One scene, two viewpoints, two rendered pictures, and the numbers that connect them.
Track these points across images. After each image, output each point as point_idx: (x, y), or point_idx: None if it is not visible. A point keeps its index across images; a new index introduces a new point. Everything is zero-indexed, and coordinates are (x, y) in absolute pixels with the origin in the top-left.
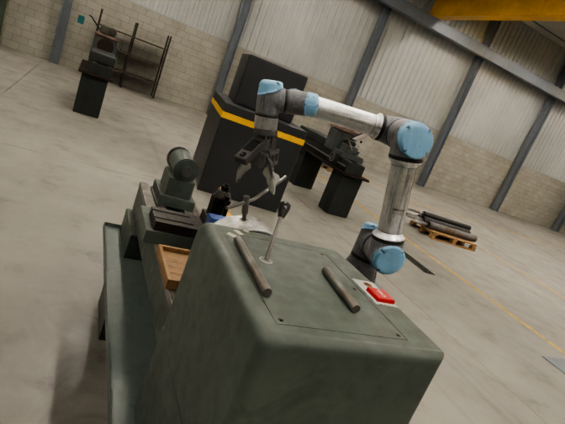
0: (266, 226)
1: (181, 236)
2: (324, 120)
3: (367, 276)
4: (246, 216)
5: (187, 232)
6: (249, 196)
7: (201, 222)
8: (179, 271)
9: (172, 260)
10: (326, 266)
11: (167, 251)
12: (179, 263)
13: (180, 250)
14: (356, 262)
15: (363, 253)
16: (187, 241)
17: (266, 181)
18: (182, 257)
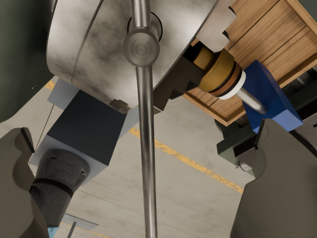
0: (101, 80)
1: (315, 96)
2: None
3: (38, 165)
4: (159, 65)
5: (312, 107)
6: (126, 53)
7: (307, 143)
8: (266, 23)
9: (292, 40)
10: None
11: (313, 55)
12: (279, 43)
13: (297, 71)
14: (49, 174)
15: (30, 187)
16: (302, 100)
17: (14, 162)
18: (286, 64)
